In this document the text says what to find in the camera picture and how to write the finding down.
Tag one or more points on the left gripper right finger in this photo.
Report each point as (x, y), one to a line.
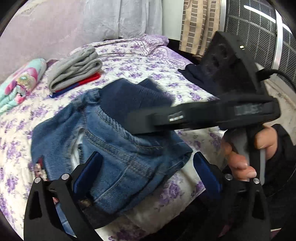
(239, 208)

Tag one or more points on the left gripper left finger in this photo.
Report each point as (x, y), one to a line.
(41, 218)

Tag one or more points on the blue denim jeans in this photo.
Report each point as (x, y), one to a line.
(132, 167)

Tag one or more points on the person's right hand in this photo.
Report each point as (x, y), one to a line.
(237, 150)

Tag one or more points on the dark navy pants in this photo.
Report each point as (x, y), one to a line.
(194, 74)

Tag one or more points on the purple floral bed sheet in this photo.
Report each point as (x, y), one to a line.
(133, 59)

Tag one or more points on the beige brick-pattern curtain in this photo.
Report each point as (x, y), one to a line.
(200, 21)

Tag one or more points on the red blue folded garment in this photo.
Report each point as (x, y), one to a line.
(93, 77)

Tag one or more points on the floral teal pink blanket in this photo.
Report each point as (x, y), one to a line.
(21, 83)

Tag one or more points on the grey folded garment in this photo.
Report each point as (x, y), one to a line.
(73, 69)

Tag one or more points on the lavender headboard cover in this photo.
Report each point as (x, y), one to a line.
(52, 29)

